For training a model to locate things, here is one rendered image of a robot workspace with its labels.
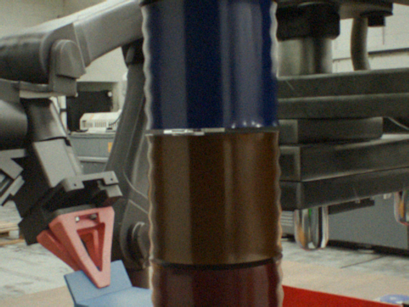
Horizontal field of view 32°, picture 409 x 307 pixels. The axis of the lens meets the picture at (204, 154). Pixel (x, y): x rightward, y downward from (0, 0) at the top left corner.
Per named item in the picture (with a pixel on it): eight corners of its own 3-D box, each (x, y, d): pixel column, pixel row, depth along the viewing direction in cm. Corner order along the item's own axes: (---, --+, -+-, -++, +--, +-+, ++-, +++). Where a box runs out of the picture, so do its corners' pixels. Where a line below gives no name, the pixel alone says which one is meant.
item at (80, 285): (121, 288, 73) (118, 259, 72) (235, 309, 62) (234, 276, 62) (64, 304, 67) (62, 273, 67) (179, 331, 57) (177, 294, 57)
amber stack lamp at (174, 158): (213, 234, 23) (210, 131, 23) (310, 247, 20) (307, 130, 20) (121, 253, 20) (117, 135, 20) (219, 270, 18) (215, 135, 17)
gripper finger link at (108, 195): (100, 276, 64) (61, 186, 66) (61, 306, 68) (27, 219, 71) (154, 261, 69) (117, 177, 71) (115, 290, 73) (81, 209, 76)
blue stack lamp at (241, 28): (210, 126, 23) (207, 21, 23) (307, 124, 20) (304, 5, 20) (117, 130, 20) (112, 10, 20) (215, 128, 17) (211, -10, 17)
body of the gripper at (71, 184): (70, 195, 66) (41, 127, 68) (21, 242, 72) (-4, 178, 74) (123, 186, 71) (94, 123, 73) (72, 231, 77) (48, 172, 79)
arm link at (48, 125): (40, 143, 69) (15, 84, 71) (2, 173, 71) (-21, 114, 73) (85, 147, 75) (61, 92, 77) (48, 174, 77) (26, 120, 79)
